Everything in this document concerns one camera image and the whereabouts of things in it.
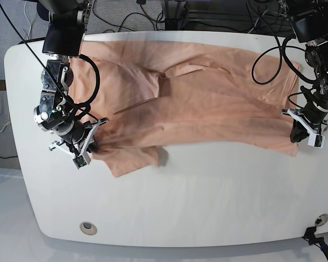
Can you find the silver cable grommet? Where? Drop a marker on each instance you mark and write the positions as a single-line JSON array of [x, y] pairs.
[[321, 220], [88, 228]]

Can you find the robot right gripper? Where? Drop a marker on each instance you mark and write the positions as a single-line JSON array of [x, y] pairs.
[[76, 137]]

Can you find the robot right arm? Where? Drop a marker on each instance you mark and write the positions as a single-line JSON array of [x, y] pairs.
[[57, 112]]

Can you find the silver right cable grommet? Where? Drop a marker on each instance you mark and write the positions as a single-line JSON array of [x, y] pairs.
[[321, 220]]

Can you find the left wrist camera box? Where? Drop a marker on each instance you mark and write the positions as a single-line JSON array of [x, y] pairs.
[[316, 140]]

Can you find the silver left cable grommet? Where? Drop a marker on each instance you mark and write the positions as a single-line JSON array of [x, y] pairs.
[[88, 228]]

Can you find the black metal frame post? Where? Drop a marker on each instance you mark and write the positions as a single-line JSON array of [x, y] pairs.
[[174, 13]]

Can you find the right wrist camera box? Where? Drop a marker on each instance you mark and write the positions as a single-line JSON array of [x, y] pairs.
[[82, 160]]

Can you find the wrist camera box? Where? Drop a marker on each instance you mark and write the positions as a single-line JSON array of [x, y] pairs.
[[316, 140], [82, 160]]

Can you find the peach pink T-shirt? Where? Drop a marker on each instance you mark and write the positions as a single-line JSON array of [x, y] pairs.
[[159, 93]]

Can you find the robot left gripper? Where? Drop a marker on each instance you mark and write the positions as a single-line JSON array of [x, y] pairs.
[[313, 114]]

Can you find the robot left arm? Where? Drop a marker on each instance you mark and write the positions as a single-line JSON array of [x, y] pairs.
[[309, 22]]

